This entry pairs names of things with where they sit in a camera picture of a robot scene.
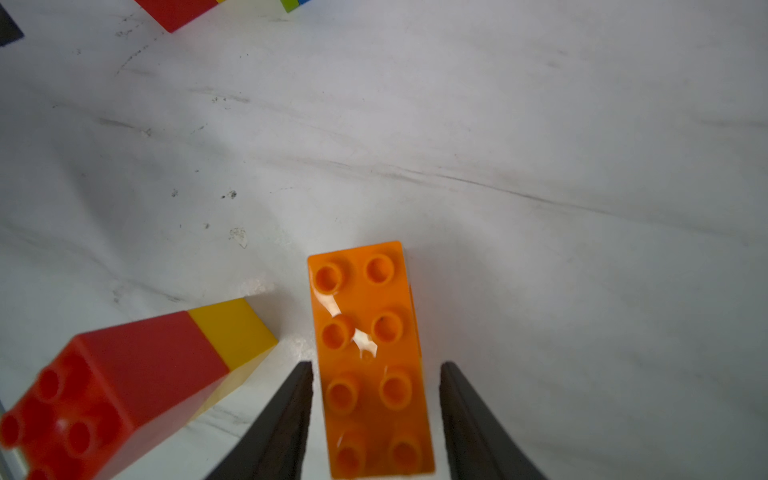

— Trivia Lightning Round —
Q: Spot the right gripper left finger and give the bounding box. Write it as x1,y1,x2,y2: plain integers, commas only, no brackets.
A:
207,361,313,480

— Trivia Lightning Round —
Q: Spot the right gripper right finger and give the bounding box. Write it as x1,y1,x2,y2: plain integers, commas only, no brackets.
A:
439,361,545,480

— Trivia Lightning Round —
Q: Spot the orange brick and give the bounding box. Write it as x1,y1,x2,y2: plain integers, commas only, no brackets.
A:
308,241,435,479

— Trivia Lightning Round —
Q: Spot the red square brick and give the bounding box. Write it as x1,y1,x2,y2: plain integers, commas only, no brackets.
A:
136,0,219,33
1,312,230,479

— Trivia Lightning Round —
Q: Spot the lime green long brick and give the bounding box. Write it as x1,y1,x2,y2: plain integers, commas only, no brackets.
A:
281,0,301,13

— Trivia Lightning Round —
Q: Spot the yellow square brick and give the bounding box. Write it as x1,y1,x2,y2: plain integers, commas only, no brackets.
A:
188,298,278,421

